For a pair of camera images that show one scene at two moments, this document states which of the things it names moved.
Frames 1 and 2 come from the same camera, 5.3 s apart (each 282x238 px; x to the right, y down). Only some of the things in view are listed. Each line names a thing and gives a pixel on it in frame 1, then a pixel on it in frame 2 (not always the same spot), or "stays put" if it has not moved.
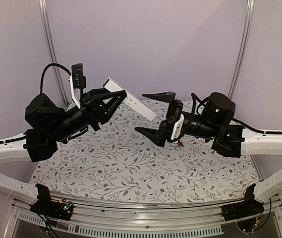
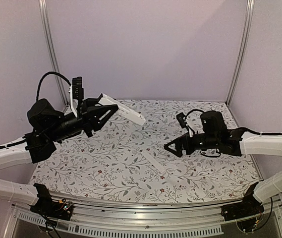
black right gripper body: [173, 113] -> [192, 148]
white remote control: [130, 99] -> [125, 111]
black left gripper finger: [105, 94] -> [90, 101]
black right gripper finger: [168, 96] -> [181, 144]
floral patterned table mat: [111, 162] stays put
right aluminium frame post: [246, 37] stays put
